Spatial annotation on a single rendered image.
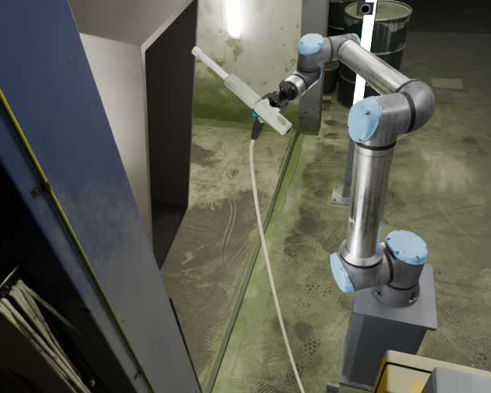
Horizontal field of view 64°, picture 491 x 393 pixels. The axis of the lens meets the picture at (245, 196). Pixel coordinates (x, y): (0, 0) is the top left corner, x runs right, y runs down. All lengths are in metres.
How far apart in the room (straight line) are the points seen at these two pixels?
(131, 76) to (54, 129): 0.74
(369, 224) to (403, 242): 0.25
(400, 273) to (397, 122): 0.61
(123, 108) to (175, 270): 1.48
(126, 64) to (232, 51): 2.36
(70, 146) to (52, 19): 0.15
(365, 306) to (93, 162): 1.31
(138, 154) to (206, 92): 2.46
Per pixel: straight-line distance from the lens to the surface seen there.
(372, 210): 1.30
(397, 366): 0.54
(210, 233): 2.76
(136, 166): 1.43
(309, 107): 3.59
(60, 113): 0.53
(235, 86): 1.52
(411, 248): 1.54
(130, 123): 1.33
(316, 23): 3.31
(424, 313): 1.72
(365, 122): 1.11
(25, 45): 0.49
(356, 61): 1.51
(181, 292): 2.48
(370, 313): 1.66
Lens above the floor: 2.02
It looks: 41 degrees down
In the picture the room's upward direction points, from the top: 5 degrees counter-clockwise
